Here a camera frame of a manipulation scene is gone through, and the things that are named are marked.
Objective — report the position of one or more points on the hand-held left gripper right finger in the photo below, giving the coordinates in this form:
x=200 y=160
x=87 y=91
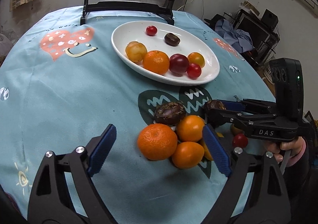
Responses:
x=218 y=152

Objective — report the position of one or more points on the white oval plate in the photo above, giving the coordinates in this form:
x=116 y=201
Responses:
x=124 y=37

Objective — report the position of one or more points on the golden yellow fruit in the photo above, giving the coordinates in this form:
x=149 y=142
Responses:
x=136 y=51

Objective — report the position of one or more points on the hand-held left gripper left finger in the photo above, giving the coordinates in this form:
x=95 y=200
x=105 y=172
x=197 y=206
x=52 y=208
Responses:
x=103 y=150

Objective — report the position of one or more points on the black speaker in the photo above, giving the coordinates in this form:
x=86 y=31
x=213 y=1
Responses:
x=270 y=19

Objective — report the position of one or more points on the blue clothing pile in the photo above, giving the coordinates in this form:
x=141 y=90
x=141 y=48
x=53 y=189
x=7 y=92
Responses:
x=234 y=36

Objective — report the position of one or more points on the person's right forearm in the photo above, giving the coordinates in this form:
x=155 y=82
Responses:
x=301 y=171

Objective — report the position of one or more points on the blue printed tablecloth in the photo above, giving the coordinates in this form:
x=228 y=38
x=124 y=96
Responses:
x=62 y=94

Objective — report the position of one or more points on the red cherry tomato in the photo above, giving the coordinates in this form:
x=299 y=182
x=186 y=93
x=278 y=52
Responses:
x=151 y=30
x=194 y=71
x=240 y=140

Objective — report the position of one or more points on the person's right hand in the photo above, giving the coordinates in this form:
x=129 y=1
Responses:
x=289 y=146

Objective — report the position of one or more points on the small yellow tomato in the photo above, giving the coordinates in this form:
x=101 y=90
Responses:
x=234 y=130

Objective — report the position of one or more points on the black monitor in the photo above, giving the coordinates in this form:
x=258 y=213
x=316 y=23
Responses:
x=253 y=30

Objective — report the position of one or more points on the smooth orange fruit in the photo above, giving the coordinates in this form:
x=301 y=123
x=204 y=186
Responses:
x=190 y=128
x=187 y=155

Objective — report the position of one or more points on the orange mandarin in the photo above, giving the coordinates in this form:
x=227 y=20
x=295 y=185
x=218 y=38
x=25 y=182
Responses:
x=156 y=62
x=157 y=141

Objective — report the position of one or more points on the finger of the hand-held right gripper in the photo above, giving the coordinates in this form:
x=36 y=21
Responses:
x=223 y=117
x=233 y=106

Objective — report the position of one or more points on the dark red plum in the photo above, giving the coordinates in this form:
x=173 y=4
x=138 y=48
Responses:
x=178 y=63

